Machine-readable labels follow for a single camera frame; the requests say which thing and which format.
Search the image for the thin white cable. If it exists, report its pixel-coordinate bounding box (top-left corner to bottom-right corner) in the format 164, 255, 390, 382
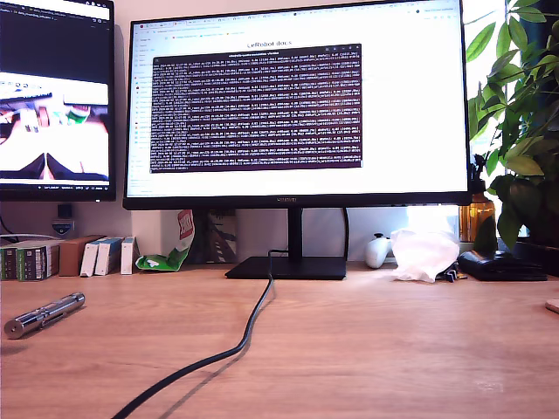
0, 233, 60, 244

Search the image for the green red snack bag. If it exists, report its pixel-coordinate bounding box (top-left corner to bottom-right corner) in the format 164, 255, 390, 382
134, 209, 196, 272

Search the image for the white crumpled plastic bag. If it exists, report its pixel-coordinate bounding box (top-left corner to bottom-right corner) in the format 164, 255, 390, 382
390, 229, 461, 284

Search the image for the thick black table cable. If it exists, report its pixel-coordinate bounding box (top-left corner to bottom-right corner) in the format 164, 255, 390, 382
111, 249, 289, 419

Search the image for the black square planter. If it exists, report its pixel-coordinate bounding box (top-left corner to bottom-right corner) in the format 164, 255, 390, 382
513, 238, 559, 278

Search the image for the white game controller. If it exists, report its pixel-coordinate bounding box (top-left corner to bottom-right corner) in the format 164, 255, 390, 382
364, 233, 394, 270

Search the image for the green printed box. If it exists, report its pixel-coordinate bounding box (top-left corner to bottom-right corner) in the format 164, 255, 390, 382
15, 243, 60, 282
0, 244, 18, 281

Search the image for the black Huawei computer monitor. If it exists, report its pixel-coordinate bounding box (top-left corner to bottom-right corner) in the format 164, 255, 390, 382
122, 0, 473, 280

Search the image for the black dark-screen computer monitor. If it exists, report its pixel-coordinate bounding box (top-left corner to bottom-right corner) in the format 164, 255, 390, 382
0, 0, 117, 203

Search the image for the brown cardboard box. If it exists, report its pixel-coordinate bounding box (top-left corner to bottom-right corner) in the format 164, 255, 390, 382
59, 235, 106, 277

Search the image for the amber pump bottle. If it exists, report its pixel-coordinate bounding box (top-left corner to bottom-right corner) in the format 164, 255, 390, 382
459, 153, 498, 245

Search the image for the black leather wallet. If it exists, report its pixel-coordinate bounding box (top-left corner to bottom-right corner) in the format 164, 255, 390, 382
457, 249, 549, 282

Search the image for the thin black monitor cable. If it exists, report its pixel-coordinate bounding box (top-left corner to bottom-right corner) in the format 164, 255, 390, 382
342, 208, 351, 264

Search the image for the metallic silver laser pointer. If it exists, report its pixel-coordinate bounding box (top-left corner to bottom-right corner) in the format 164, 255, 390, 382
3, 291, 86, 340

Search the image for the green leafy houseplant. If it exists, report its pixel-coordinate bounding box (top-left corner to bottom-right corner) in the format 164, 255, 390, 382
465, 0, 559, 252

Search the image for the white slim box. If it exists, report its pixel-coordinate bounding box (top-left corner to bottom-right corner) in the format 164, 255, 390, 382
120, 237, 140, 276

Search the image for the dark printed book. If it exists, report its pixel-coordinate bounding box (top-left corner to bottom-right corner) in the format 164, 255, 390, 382
194, 209, 239, 264

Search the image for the white blue box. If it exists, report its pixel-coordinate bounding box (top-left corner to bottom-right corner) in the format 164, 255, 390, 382
93, 237, 124, 277
79, 237, 108, 278

